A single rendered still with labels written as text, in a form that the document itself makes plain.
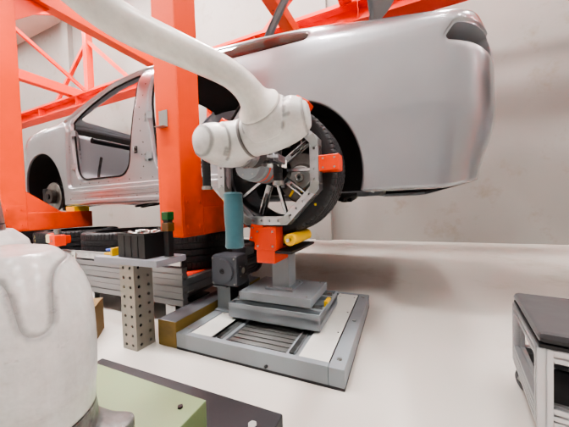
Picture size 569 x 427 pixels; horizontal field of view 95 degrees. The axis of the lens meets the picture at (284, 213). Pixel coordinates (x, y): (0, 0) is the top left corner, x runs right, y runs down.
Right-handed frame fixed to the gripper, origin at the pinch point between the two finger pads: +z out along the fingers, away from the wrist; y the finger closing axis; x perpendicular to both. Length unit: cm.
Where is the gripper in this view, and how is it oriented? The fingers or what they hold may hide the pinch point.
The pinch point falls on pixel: (277, 163)
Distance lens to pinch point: 100.3
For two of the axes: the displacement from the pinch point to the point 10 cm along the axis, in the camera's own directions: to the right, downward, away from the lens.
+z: 4.0, -0.4, 9.1
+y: 9.1, -0.2, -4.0
